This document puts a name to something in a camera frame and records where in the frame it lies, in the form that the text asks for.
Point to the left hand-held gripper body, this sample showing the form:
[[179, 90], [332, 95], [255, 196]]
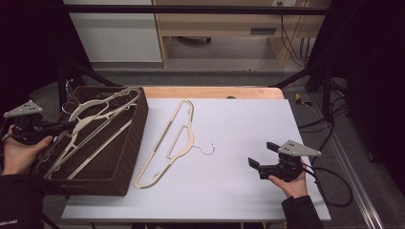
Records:
[[27, 109]]

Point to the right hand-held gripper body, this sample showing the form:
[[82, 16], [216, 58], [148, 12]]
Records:
[[294, 149]]

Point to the beige plastic clothes hanger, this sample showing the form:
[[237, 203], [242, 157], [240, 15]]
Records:
[[102, 148], [95, 102], [191, 136]]

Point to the brown woven basket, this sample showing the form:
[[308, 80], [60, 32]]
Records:
[[135, 143]]

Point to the person's right hand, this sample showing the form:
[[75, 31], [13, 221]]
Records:
[[294, 188]]

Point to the person's left hand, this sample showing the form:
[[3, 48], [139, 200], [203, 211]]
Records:
[[20, 157]]

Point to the white table sheet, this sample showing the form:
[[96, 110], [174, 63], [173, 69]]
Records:
[[242, 127]]

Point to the yellow and black tool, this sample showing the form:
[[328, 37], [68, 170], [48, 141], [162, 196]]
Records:
[[300, 100]]

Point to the black curtain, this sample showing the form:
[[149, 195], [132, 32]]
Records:
[[25, 47], [375, 63]]

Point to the white cabinet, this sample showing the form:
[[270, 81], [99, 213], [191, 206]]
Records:
[[117, 35]]

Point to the light wooden desk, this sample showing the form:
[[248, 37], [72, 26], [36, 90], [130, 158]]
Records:
[[216, 25]]

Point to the black frame strut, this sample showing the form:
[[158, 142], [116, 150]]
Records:
[[326, 92], [62, 86]]

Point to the aluminium rail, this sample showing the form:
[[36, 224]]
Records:
[[366, 198]]

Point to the black horizontal frame bar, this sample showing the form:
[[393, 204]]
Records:
[[191, 9]]

